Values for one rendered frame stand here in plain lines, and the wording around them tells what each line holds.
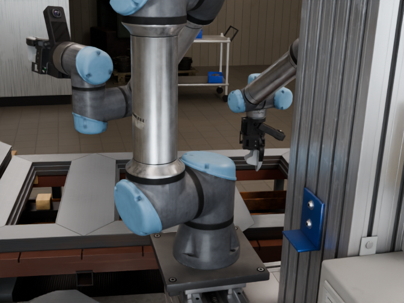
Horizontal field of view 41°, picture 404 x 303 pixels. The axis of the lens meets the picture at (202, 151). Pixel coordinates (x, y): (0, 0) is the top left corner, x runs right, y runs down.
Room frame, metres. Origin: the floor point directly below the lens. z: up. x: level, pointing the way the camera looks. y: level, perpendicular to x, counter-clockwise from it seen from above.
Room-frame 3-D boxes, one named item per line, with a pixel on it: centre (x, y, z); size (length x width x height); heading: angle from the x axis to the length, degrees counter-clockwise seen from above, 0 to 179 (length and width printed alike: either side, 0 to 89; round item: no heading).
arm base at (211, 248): (1.07, -0.02, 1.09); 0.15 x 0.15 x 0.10
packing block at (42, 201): (1.84, 0.58, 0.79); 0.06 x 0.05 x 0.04; 8
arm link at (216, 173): (1.07, -0.01, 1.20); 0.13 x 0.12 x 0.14; 130
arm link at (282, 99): (1.81, -0.23, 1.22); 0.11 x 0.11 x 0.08; 33
